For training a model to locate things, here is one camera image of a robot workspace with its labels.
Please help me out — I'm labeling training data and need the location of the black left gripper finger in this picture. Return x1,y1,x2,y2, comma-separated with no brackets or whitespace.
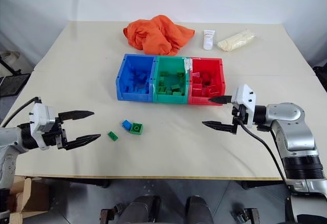
64,133,102,151
58,110,96,125

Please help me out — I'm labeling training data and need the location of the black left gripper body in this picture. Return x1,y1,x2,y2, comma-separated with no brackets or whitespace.
40,115,68,150

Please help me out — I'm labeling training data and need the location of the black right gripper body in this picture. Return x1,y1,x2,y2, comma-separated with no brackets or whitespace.
231,104,249,128

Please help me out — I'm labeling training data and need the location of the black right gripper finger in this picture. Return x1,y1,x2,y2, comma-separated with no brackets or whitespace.
207,95,233,106
201,121,238,135

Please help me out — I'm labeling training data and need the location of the red plastic bin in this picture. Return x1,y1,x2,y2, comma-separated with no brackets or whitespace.
187,57,227,106

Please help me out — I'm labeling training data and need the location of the small green block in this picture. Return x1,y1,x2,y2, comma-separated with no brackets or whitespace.
107,130,120,142

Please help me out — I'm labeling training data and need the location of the large green square block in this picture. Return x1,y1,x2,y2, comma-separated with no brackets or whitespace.
129,122,144,135

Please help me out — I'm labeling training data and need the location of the clear bag of cream contents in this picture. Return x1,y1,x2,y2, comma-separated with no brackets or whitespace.
216,28,257,53

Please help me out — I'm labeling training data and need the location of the blue plastic bin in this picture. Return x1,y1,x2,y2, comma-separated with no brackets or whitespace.
115,53,157,103

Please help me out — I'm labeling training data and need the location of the white cosmetic tube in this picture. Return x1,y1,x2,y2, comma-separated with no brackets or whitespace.
202,29,216,51

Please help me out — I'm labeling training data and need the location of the brown cardboard box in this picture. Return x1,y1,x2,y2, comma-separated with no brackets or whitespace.
9,176,51,214

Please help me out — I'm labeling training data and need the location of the green plastic bin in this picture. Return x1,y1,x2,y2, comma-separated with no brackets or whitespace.
152,55,193,105

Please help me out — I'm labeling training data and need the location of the black equipment stand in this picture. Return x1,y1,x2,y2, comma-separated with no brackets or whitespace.
0,51,32,97

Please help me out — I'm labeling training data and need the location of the dark rounded shape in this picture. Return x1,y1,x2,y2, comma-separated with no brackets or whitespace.
184,195,214,224
119,195,162,224

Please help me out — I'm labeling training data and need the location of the crumpled orange cloth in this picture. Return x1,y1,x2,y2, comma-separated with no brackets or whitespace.
122,14,196,56

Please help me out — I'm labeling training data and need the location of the black caster wheel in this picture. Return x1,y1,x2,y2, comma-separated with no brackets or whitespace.
230,207,259,224

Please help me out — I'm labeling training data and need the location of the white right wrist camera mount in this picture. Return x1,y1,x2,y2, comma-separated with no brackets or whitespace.
230,83,257,129

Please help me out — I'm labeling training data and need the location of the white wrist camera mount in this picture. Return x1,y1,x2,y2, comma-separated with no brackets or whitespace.
30,103,57,149
230,83,257,129

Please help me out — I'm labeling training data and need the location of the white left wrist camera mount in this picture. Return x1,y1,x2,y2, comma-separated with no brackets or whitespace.
30,103,57,149

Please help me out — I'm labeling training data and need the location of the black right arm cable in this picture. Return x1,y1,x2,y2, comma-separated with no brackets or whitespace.
238,120,292,184

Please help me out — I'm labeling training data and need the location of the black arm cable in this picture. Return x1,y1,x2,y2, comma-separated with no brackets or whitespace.
0,96,42,128
238,120,292,184

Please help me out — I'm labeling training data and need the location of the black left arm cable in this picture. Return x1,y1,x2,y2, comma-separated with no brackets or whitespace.
0,96,42,128

